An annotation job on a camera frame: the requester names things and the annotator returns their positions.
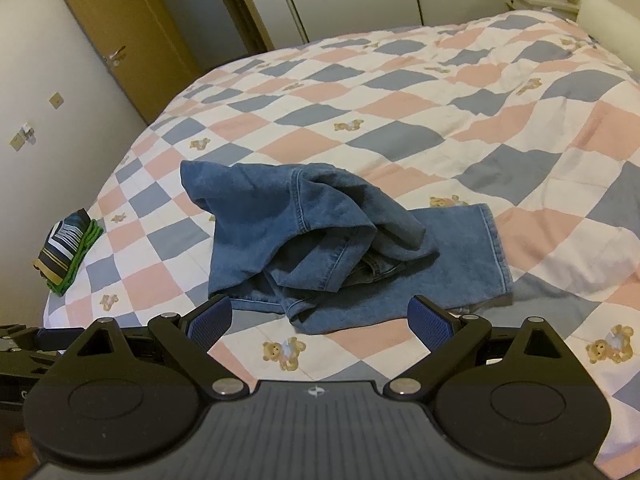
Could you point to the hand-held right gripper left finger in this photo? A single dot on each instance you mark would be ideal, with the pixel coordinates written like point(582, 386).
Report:
point(210, 322)

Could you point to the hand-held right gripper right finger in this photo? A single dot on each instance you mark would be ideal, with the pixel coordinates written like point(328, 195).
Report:
point(430, 325)

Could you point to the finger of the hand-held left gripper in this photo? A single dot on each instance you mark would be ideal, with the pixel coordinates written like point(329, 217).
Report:
point(55, 338)

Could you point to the blue towel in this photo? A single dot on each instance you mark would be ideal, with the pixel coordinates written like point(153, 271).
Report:
point(280, 230)

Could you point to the folded green cloth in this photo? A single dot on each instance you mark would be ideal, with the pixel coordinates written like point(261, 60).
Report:
point(80, 255)

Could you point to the folded striped dark garment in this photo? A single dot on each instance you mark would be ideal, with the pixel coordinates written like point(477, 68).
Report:
point(62, 242)

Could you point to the checkered bear print blanket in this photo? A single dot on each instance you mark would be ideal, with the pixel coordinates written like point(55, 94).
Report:
point(350, 85)

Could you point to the wooden door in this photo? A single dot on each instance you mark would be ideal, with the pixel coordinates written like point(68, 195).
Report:
point(125, 25)

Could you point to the double wall switch plate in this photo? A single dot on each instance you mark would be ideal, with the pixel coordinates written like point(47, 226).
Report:
point(21, 137)

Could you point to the small wall switch plate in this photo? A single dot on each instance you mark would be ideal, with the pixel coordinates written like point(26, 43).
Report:
point(56, 100)

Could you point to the dark wooden door frame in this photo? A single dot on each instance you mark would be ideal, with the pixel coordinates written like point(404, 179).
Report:
point(240, 5)

